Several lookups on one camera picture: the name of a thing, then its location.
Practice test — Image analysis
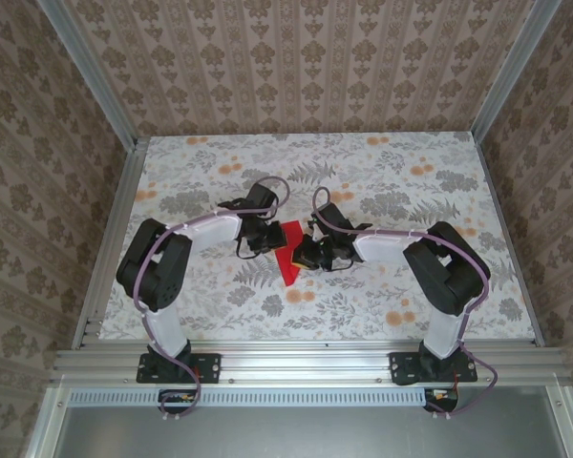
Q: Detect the aluminium frame post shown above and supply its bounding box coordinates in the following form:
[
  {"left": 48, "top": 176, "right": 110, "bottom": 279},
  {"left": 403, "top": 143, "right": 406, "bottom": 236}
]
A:
[
  {"left": 40, "top": 0, "right": 142, "bottom": 149},
  {"left": 472, "top": 0, "right": 553, "bottom": 139}
]

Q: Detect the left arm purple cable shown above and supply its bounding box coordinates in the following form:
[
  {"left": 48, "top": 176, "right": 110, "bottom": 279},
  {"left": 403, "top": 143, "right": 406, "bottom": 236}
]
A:
[{"left": 132, "top": 175, "right": 291, "bottom": 424}]

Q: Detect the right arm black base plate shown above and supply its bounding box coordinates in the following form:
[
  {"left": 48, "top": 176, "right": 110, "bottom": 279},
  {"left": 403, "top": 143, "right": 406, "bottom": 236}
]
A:
[{"left": 390, "top": 351, "right": 478, "bottom": 385}]

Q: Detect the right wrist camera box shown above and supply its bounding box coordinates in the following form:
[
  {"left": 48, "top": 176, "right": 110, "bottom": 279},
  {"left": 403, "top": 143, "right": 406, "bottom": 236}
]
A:
[{"left": 309, "top": 202, "right": 352, "bottom": 233}]

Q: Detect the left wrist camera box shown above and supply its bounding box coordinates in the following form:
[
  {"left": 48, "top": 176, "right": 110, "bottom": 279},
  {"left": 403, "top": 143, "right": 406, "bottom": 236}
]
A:
[{"left": 243, "top": 182, "right": 276, "bottom": 209}]

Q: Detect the slotted grey cable duct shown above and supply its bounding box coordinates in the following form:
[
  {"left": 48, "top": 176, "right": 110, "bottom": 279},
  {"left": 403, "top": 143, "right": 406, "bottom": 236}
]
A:
[{"left": 69, "top": 386, "right": 429, "bottom": 405}]

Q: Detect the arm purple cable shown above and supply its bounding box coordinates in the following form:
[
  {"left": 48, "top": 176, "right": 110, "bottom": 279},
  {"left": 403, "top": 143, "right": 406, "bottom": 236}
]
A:
[
  {"left": 132, "top": 175, "right": 291, "bottom": 424},
  {"left": 311, "top": 185, "right": 500, "bottom": 422}
]

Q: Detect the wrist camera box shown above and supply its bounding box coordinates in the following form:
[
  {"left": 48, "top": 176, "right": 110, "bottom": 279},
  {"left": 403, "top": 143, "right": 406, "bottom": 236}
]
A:
[
  {"left": 309, "top": 202, "right": 352, "bottom": 233},
  {"left": 243, "top": 182, "right": 276, "bottom": 209}
]

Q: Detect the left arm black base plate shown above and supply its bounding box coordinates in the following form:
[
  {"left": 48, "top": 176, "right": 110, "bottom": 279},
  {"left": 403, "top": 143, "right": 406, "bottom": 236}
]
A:
[{"left": 137, "top": 351, "right": 222, "bottom": 385}]

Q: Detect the aluminium side rail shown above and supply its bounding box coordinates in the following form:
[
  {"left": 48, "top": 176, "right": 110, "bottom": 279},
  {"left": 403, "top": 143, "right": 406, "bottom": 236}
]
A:
[{"left": 71, "top": 137, "right": 149, "bottom": 349}]

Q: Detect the floral patterned tablecloth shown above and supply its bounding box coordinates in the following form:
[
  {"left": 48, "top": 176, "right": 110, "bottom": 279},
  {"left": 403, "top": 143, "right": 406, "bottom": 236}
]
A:
[{"left": 97, "top": 133, "right": 539, "bottom": 343}]

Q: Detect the small black circuit board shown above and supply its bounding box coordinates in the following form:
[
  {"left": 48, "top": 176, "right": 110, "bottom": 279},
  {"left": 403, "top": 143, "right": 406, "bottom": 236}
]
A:
[
  {"left": 158, "top": 388, "right": 202, "bottom": 415},
  {"left": 423, "top": 386, "right": 460, "bottom": 412}
]

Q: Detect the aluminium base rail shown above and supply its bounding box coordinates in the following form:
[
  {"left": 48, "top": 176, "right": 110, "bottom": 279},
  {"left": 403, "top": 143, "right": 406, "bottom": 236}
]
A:
[{"left": 50, "top": 346, "right": 572, "bottom": 385}]

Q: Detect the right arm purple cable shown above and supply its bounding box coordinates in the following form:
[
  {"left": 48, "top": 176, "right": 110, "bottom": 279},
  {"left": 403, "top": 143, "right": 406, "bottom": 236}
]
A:
[{"left": 311, "top": 185, "right": 500, "bottom": 422}]

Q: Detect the red cloth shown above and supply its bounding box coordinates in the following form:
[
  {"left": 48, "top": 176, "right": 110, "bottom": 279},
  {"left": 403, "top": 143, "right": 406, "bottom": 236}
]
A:
[{"left": 274, "top": 219, "right": 303, "bottom": 287}]

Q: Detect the grey metal panel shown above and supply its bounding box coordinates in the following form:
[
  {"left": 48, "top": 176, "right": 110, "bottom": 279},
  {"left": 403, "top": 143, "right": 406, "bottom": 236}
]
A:
[{"left": 23, "top": 385, "right": 573, "bottom": 458}]

